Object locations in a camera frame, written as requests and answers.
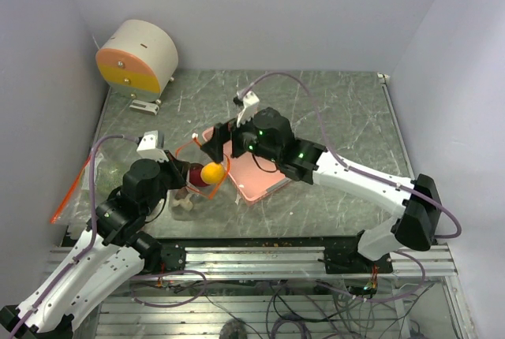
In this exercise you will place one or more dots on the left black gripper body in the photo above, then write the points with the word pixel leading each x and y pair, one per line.
pixel 170 176

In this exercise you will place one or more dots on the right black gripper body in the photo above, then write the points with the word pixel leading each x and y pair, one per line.
pixel 245 139

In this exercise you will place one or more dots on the magenta dragon fruit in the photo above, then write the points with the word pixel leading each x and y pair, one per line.
pixel 195 175

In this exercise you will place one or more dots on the orange fruit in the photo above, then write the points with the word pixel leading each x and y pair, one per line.
pixel 212 173

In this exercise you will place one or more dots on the white garlic bulb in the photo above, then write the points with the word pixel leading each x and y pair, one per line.
pixel 184 203

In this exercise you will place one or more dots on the pink plastic basket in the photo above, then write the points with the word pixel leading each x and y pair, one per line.
pixel 249 179

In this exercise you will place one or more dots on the clear bag orange zipper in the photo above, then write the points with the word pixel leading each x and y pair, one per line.
pixel 75 207

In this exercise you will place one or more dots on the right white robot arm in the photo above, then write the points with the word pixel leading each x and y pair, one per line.
pixel 414 205

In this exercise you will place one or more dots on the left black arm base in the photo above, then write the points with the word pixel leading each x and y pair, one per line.
pixel 165 258

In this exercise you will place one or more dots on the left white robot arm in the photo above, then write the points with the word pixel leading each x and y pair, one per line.
pixel 110 251

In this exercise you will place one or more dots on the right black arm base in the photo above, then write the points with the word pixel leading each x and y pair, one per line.
pixel 340 256

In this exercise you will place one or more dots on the cream cylindrical drawer box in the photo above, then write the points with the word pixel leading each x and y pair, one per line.
pixel 138 60

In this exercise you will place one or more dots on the white corner clip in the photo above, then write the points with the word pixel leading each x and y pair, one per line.
pixel 384 77

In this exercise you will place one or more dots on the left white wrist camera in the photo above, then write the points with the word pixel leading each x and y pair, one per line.
pixel 151 146

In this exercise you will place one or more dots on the small white metal bracket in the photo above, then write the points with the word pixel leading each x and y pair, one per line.
pixel 144 107

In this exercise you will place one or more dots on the aluminium mounting rail frame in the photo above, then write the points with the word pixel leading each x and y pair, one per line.
pixel 279 289

